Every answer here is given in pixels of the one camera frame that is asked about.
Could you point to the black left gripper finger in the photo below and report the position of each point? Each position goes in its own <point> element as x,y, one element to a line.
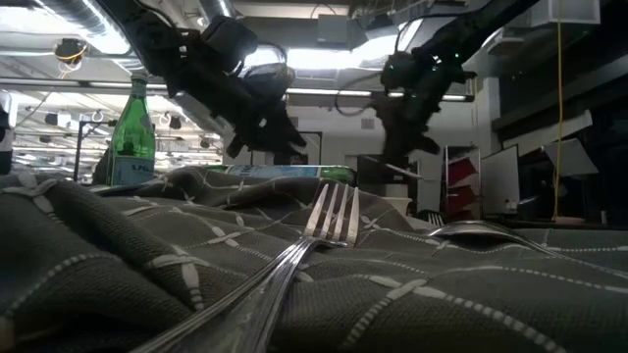
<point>287,137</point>
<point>235,144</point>

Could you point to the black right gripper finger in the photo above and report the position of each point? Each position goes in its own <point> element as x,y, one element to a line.
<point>424,139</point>
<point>395,139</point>

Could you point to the silver knife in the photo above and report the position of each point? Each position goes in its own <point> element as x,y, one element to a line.
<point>397,170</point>

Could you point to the silver spoon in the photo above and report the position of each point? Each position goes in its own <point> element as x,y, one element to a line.
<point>471,229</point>

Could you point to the grey checked dish towel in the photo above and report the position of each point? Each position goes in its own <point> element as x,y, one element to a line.
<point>122,235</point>

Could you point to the silver fork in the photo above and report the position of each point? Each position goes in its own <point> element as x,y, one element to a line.
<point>245,314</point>

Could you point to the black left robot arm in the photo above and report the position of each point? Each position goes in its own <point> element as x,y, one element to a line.
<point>162,49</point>

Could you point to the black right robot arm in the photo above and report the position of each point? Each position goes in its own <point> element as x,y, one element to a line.
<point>471,29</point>

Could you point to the green glass bottle blue label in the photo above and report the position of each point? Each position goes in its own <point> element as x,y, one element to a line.
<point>284,171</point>

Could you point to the red and white shelf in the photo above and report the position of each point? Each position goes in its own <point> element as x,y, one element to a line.
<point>461,171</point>

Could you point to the ceiling light panel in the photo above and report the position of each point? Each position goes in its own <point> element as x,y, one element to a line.
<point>319,59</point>

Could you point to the grey flat panel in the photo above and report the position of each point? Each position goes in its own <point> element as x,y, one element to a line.
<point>500,181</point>

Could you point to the grey ceiling box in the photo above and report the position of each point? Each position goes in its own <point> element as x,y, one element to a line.
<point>333,29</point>

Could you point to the green glass bottle red cap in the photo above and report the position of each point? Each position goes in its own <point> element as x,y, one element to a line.
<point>131,132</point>

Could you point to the grey tilted panel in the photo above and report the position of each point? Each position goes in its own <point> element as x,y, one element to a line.
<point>571,157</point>

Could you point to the black pole stand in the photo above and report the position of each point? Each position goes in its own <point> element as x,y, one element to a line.
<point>77,152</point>

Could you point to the white ceiling unit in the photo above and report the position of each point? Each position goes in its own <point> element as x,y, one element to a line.
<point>564,12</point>

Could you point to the white and black device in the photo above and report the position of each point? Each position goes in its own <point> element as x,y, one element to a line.
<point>6,147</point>

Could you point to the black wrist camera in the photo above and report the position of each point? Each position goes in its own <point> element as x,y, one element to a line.
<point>228,41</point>

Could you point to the silver ceiling duct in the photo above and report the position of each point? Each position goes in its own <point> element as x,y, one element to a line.
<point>73,12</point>

